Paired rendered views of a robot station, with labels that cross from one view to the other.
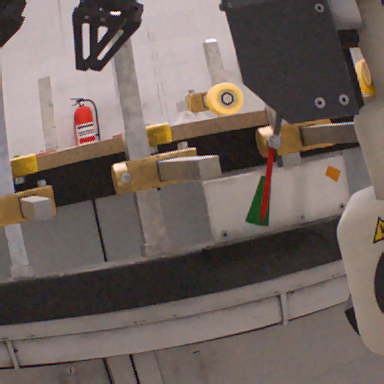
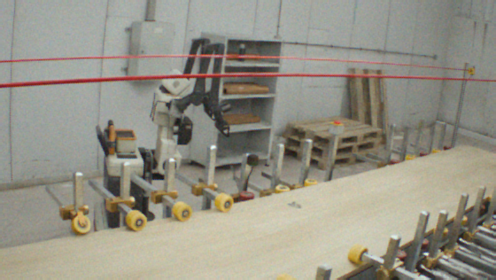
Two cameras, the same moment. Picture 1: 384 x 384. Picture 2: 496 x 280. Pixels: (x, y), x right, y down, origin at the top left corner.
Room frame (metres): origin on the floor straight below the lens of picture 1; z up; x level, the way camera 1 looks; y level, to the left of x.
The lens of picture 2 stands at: (4.45, -1.55, 1.89)
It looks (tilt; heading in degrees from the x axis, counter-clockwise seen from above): 15 degrees down; 149
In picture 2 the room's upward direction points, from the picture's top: 7 degrees clockwise
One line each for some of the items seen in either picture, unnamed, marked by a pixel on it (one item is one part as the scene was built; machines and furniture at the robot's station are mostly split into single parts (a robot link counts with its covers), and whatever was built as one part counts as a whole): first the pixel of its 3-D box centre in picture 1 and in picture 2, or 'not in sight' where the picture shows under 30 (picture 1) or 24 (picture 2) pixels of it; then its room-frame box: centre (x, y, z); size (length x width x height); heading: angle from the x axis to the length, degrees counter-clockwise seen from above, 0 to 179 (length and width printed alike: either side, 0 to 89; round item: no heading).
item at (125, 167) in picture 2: not in sight; (124, 209); (2.35, -0.90, 0.91); 0.04 x 0.04 x 0.48; 12
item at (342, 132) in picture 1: (324, 135); (222, 191); (2.09, -0.23, 0.84); 0.43 x 0.03 x 0.04; 12
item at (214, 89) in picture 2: not in sight; (216, 75); (1.43, -0.02, 1.40); 0.11 x 0.06 x 0.43; 169
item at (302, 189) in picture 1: (283, 197); not in sight; (2.17, -0.15, 0.75); 0.26 x 0.01 x 0.10; 102
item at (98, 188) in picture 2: not in sight; (111, 198); (2.30, -0.96, 0.95); 0.50 x 0.04 x 0.04; 12
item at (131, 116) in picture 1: (134, 137); (275, 182); (2.14, 0.07, 0.89); 0.04 x 0.04 x 0.48; 12
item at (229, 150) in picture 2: not in sight; (236, 101); (-0.57, 1.30, 0.78); 0.90 x 0.45 x 1.55; 102
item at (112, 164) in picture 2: not in sight; (126, 177); (1.12, -0.52, 0.59); 0.55 x 0.34 x 0.83; 169
